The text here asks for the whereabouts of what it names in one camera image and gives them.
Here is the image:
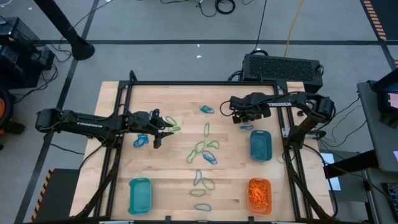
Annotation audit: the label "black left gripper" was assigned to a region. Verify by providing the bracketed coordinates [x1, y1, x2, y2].
[136, 108, 175, 150]

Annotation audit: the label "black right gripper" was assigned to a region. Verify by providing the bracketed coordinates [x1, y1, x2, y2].
[229, 95, 272, 124]

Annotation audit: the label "orange rubber bands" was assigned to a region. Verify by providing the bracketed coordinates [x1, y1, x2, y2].
[249, 181, 271, 209]

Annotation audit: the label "dark blue plastic basket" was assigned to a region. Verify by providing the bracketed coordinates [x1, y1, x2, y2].
[249, 129, 273, 162]

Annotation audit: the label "black perforated computer box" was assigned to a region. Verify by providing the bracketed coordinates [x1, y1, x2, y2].
[242, 53, 324, 94]

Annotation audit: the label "teal plastic basket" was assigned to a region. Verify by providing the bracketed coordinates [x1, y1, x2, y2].
[127, 177, 153, 216]

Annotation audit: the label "orange plastic basket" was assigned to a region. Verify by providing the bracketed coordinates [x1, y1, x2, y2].
[247, 177, 273, 217]

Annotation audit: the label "white sheet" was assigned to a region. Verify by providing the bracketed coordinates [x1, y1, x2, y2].
[320, 152, 341, 191]

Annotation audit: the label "black stand bar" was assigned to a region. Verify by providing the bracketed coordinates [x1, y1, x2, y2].
[323, 149, 379, 180]

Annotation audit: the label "black mat hazard striped edge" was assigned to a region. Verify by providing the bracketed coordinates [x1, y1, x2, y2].
[30, 167, 81, 223]
[360, 0, 398, 41]

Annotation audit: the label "grey side desk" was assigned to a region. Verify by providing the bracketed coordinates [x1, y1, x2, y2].
[356, 80, 398, 174]

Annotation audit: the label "black monitor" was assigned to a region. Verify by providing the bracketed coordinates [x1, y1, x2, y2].
[371, 67, 398, 128]

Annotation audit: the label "black pole stand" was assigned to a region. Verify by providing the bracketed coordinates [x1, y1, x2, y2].
[33, 0, 96, 62]

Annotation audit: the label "black equipment case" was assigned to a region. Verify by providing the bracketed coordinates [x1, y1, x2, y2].
[0, 17, 56, 90]

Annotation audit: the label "black orange wheeled device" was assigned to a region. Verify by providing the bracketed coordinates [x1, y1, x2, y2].
[0, 86, 25, 150]

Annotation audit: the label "black keyboard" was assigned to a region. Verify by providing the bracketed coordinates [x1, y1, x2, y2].
[381, 182, 398, 215]

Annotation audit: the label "long black floor cable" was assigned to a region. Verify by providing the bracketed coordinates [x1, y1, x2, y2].
[254, 0, 268, 54]

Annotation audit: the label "yellow floor cable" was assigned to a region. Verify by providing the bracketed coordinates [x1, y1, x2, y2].
[283, 0, 305, 58]

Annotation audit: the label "coiled black cable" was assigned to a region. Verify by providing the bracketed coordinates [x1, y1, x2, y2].
[214, 0, 236, 16]

